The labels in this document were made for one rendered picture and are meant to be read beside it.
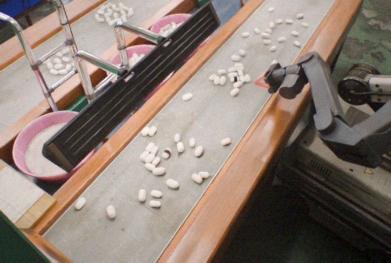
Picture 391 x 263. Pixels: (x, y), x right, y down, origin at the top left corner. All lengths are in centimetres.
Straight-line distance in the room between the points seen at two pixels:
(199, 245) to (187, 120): 45
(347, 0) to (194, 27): 110
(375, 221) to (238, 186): 74
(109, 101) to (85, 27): 95
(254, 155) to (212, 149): 14
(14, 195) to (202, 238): 54
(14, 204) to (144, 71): 53
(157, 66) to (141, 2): 98
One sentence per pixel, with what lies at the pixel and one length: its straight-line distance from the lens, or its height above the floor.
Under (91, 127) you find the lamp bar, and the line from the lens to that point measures 74.
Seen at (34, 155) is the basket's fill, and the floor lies 73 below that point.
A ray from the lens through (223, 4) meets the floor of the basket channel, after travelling 190.
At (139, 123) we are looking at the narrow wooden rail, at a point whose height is 76.
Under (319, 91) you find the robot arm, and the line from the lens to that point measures 93.
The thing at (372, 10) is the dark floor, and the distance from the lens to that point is 355.
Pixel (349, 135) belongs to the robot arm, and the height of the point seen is 111.
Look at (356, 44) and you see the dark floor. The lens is 303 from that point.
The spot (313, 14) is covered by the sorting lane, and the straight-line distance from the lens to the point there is 178.
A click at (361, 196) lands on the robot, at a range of 156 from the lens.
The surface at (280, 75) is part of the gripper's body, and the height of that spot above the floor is 88.
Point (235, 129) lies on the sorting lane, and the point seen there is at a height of 74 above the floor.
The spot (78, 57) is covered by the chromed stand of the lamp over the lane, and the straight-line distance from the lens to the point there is 89.
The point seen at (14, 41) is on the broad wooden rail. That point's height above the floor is 76.
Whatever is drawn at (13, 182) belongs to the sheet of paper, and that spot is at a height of 78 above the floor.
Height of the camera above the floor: 163
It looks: 49 degrees down
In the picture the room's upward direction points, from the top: straight up
